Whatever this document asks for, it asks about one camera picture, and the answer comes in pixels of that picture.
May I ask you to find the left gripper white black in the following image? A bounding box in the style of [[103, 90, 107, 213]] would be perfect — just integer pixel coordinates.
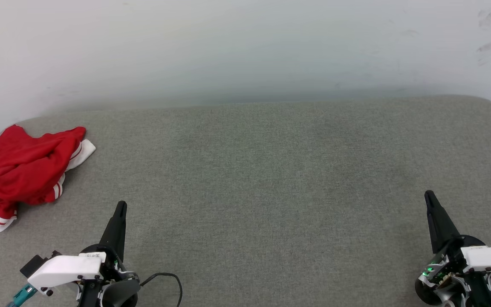
[[27, 201, 141, 307]]

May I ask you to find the red and white basketball jersey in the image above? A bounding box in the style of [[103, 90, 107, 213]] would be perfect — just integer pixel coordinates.
[[0, 125, 97, 234]]

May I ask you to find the grey fabric sofa cushion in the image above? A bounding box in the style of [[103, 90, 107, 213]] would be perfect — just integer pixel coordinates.
[[0, 95, 491, 307]]

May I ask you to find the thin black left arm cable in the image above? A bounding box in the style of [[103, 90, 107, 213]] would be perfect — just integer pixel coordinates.
[[141, 272, 183, 307]]

